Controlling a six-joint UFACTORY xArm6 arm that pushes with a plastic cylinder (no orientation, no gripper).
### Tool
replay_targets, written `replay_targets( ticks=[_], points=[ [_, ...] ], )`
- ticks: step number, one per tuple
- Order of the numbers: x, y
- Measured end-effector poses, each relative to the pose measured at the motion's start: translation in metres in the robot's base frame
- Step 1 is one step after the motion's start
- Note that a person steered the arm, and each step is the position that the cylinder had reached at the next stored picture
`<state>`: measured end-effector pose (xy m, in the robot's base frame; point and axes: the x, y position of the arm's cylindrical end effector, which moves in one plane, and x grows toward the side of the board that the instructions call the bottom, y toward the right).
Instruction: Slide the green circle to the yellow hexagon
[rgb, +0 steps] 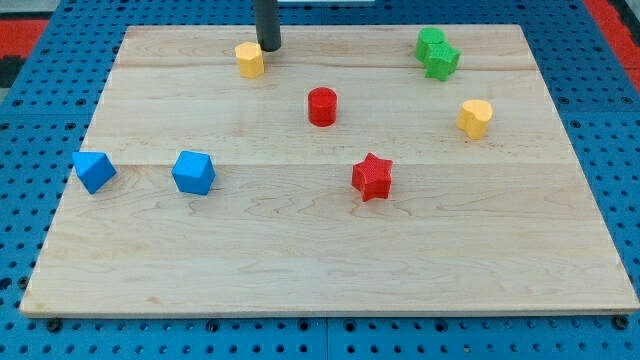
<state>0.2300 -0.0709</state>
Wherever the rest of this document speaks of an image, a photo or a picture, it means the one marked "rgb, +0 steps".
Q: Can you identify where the yellow hexagon block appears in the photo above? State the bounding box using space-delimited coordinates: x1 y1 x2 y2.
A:
235 42 265 79

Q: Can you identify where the green circle block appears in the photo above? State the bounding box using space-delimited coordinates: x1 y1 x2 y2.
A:
415 27 445 62

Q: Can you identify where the red star block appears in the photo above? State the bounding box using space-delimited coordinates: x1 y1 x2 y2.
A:
351 153 393 202

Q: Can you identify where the red cylinder block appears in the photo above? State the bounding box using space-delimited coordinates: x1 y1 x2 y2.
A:
307 87 338 127

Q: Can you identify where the light wooden board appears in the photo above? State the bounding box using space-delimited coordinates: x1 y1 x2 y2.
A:
20 25 639 319

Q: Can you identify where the blue cube block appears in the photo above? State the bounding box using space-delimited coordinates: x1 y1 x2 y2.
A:
171 150 216 195

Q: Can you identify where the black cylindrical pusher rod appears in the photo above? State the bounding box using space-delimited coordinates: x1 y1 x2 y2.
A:
253 0 281 52

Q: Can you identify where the yellow heart block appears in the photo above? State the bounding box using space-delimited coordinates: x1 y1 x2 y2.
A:
455 99 494 140

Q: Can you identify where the green star block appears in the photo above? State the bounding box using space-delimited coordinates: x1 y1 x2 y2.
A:
424 42 461 81

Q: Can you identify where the blue triangle block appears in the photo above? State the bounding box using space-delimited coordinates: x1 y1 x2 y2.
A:
72 152 117 194

